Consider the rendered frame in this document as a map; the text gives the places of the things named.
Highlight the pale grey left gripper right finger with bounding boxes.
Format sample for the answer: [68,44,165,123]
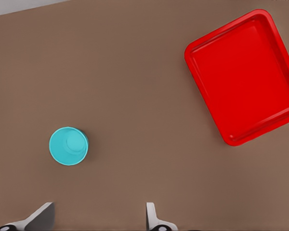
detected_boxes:
[145,202,179,231]

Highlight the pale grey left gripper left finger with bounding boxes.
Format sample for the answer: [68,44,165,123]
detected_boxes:
[0,202,56,231]

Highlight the turquoise cup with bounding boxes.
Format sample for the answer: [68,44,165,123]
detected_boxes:
[49,127,89,166]

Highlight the red rectangular tray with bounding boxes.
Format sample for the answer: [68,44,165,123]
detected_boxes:
[184,9,289,147]

